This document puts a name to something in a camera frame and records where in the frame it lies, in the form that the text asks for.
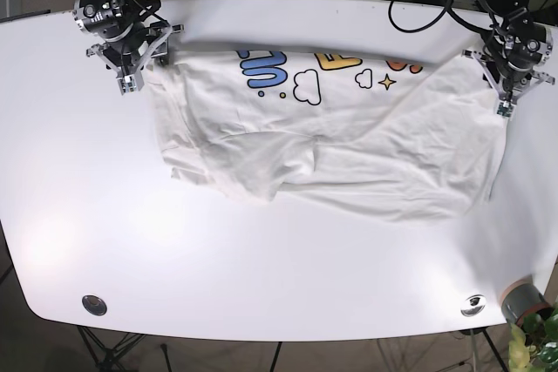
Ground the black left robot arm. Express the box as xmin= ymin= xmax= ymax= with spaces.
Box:
xmin=387 ymin=0 xmax=555 ymax=118

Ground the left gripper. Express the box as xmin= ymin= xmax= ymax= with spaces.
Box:
xmin=461 ymin=10 xmax=556 ymax=118

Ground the white printed T-shirt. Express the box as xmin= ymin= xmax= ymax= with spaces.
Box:
xmin=143 ymin=51 xmax=507 ymax=222

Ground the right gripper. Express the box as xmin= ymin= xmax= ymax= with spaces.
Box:
xmin=73 ymin=0 xmax=184 ymax=94

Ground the right silver table grommet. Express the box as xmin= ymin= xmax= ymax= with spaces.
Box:
xmin=460 ymin=294 xmax=487 ymax=317

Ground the green potted plant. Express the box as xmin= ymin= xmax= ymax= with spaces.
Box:
xmin=508 ymin=307 xmax=557 ymax=372

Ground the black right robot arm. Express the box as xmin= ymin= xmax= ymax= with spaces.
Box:
xmin=72 ymin=0 xmax=184 ymax=94

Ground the grey plant pot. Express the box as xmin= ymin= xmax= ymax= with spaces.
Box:
xmin=500 ymin=279 xmax=553 ymax=326

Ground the silver table grommet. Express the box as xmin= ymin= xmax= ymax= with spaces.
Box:
xmin=460 ymin=294 xmax=487 ymax=317
xmin=82 ymin=294 xmax=107 ymax=316

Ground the left silver table grommet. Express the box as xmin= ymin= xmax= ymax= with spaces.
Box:
xmin=82 ymin=294 xmax=107 ymax=316

